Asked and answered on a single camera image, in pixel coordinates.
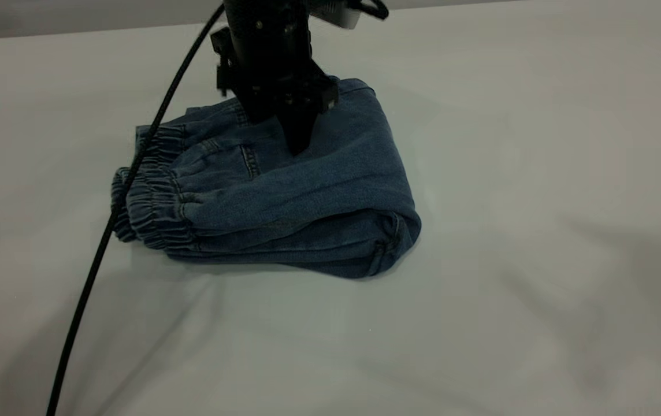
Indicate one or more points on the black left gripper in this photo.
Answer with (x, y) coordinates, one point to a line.
(267, 58)

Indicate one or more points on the blue denim shorts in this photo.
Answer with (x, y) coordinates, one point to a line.
(307, 196)

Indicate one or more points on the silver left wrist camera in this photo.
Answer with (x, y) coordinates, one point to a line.
(336, 12)

